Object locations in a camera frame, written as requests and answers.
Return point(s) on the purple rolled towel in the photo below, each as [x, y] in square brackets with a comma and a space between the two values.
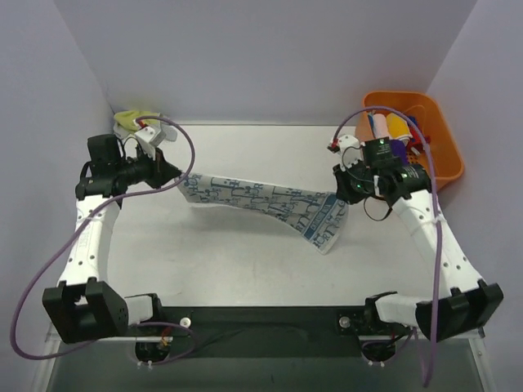
[399, 150]

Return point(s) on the red rolled towel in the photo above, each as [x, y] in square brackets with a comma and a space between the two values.
[415, 142]

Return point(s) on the orange plastic basket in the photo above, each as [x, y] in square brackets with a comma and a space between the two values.
[448, 163]

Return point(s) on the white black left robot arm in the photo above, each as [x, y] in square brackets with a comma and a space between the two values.
[83, 306]

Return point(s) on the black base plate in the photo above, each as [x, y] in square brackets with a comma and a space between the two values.
[266, 332]

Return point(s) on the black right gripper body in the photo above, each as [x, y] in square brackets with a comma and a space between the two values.
[347, 188]

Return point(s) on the grey towel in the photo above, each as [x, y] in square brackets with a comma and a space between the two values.
[170, 131]

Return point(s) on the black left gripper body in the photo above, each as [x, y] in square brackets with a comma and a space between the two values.
[155, 171]

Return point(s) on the blue white patterned towel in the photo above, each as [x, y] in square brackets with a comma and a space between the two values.
[319, 217]

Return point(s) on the yellow green towel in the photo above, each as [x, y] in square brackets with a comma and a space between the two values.
[127, 119]

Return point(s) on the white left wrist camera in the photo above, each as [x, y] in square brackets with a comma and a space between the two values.
[150, 136]

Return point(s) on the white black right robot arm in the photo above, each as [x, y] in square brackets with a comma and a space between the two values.
[461, 300]

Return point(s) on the yellow rolled towel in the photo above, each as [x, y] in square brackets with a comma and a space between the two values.
[397, 127]

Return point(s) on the pink rolled towel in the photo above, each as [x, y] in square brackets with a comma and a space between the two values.
[380, 126]

